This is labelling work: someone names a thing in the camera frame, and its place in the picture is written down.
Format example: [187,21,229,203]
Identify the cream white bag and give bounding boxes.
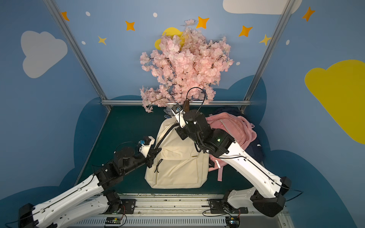
[144,118,209,189]

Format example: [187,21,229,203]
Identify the pink backpack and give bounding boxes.
[206,112,257,181]

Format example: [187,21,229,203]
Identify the navy blue backpack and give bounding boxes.
[213,106,264,162]

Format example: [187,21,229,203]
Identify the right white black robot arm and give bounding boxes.
[172,104,291,218]

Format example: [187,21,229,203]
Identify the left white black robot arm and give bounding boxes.
[18,145,162,228]

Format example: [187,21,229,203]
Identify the pink cherry blossom tree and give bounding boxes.
[140,18,234,113]

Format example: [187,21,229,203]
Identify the left green circuit board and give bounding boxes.
[104,217,125,228]

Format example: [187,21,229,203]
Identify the green circuit board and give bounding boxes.
[225,216,239,228]
[104,217,125,228]

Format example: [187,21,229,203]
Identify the right green circuit board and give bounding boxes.
[225,216,239,228]

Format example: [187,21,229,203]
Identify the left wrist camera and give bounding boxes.
[137,136,155,158]

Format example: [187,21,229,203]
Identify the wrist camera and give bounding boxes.
[137,136,155,158]
[171,104,186,128]

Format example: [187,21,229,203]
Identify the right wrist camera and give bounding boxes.
[171,104,186,128]

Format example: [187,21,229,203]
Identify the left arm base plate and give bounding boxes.
[109,199,136,215]

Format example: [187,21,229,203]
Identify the aluminium rail base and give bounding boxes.
[62,194,294,228]

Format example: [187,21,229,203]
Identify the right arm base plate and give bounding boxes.
[207,199,249,214]

